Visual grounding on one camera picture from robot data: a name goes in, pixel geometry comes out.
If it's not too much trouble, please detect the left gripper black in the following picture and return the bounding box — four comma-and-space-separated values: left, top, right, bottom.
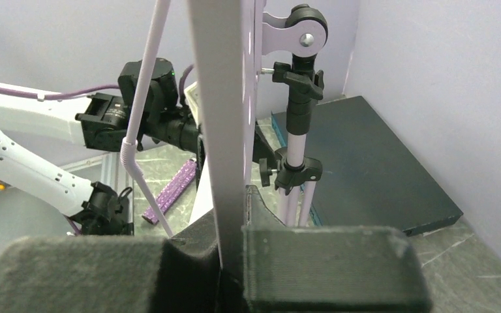
75, 93, 277, 165

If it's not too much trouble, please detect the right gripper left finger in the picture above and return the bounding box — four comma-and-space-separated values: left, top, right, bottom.
0, 213, 219, 312

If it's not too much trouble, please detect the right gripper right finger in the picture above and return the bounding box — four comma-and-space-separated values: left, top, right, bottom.
242, 185, 433, 312

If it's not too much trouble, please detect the lilac perforated music stand desk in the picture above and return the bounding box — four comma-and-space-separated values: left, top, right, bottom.
119, 0, 333, 277

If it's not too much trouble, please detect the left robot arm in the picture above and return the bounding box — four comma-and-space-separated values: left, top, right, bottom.
0, 58, 204, 235

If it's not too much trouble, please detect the purple glitter tube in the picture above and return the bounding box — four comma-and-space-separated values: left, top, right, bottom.
155, 158, 197, 215

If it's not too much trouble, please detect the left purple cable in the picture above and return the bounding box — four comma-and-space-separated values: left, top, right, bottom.
0, 65, 195, 102

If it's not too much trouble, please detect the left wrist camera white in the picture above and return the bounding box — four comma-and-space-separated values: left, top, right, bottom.
184, 82, 201, 126

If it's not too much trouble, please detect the dark network switch box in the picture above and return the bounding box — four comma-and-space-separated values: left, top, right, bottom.
272, 96, 463, 236

